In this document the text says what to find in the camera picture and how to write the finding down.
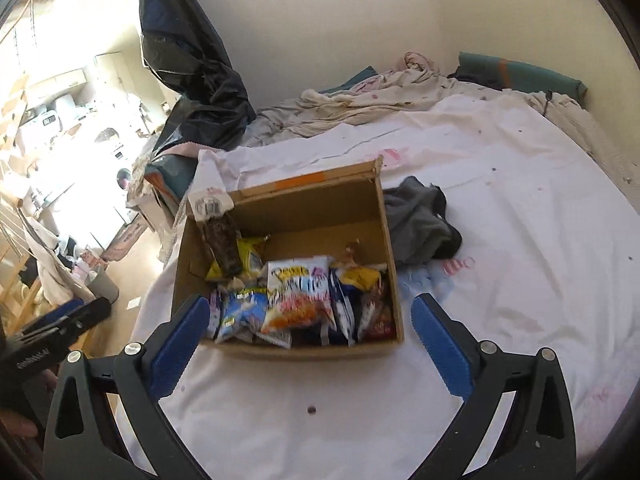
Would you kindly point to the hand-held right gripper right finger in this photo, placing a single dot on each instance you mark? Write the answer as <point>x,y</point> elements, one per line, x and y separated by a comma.
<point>442,350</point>

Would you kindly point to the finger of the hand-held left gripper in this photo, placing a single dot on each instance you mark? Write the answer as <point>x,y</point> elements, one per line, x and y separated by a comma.
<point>82,317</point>
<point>67,306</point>

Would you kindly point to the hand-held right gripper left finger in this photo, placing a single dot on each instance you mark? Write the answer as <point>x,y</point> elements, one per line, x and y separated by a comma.
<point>180,347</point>

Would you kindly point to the pink white snack packet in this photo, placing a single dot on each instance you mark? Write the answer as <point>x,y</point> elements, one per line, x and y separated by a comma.
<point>214,310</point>

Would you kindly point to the blue white snack bag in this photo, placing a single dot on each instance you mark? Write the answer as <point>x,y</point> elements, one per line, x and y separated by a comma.
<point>241,315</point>

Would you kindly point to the brown white bar packet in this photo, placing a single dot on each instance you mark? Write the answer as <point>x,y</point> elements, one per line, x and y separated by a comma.
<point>371,310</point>

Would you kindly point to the blue wafer packet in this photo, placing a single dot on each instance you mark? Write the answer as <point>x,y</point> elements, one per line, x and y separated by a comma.
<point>345,300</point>

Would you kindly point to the yellow snack bag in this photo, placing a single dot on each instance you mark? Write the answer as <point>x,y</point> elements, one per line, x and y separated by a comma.
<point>245,257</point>

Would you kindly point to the dark clear snack packet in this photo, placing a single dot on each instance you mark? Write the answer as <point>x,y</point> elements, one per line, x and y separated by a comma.
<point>220,232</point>

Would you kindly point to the white orange chip bag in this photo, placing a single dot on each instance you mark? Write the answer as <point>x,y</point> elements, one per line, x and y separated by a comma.
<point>297,295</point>

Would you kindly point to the brown cardboard box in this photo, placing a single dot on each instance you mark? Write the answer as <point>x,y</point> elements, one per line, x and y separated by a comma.
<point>290,240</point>

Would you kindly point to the person's left hand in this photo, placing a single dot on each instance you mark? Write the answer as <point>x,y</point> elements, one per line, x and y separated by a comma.
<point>20,425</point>

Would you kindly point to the grey trash bin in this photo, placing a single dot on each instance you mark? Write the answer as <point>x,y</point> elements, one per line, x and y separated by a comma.
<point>102,285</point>

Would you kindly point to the patterned floor rug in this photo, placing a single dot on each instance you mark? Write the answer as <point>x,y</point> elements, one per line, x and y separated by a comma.
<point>125,240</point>

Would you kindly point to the white storage box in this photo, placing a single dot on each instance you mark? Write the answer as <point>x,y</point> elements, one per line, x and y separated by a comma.
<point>150,210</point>

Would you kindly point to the grey cloth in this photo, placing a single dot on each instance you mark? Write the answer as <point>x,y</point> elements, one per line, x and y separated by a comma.
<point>420,225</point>

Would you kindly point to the white washing machine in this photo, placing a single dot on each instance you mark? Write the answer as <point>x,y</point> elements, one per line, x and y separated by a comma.
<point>119,170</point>

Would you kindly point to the teal orange cloth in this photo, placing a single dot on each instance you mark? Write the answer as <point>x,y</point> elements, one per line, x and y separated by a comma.
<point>167,180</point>

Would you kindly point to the white microwave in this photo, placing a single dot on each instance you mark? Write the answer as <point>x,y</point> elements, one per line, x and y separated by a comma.
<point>45,120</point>

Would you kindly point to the crumpled pink blanket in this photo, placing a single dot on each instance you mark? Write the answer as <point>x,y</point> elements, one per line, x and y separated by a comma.
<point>360,97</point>

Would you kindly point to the black plastic bag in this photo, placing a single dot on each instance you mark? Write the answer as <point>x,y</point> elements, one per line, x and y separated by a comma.
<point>190,60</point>

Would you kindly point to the teal pillow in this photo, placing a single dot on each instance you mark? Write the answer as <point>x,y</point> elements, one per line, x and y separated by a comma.
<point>520,75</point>

